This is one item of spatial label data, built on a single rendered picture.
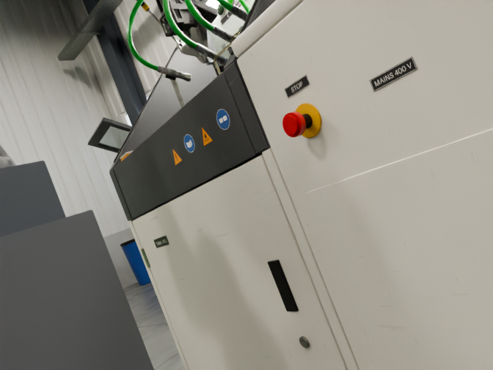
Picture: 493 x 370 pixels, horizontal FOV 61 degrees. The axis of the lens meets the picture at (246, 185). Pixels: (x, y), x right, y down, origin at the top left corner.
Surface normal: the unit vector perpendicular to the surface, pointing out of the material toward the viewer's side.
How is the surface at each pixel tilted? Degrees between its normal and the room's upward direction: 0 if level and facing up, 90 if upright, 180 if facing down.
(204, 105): 90
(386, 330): 90
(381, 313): 90
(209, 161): 90
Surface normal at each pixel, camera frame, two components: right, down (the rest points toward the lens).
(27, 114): 0.68, -0.29
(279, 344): -0.74, 0.28
